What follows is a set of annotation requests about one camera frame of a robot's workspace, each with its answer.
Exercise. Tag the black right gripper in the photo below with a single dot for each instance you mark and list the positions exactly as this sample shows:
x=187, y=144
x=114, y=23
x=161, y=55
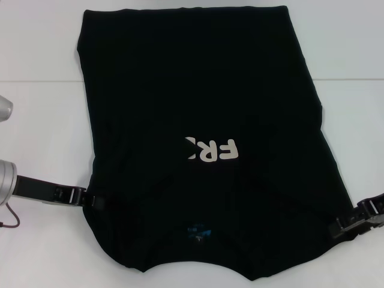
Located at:
x=373, y=214

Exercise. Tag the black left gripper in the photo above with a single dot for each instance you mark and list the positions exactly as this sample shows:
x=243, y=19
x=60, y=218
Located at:
x=45, y=190

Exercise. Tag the black and silver left wrist camera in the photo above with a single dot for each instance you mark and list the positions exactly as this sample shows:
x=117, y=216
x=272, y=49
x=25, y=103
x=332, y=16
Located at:
x=5, y=108

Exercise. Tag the black shirt with FREE print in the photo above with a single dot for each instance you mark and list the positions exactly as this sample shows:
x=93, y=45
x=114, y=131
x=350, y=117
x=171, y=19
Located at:
x=192, y=90

